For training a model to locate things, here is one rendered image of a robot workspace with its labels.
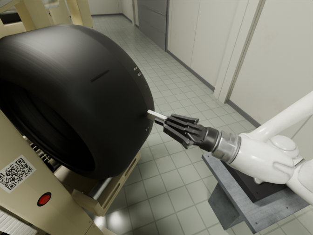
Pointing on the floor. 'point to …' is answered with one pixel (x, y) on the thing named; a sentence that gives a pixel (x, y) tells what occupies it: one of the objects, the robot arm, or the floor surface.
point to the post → (40, 190)
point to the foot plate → (105, 231)
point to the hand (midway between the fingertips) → (156, 117)
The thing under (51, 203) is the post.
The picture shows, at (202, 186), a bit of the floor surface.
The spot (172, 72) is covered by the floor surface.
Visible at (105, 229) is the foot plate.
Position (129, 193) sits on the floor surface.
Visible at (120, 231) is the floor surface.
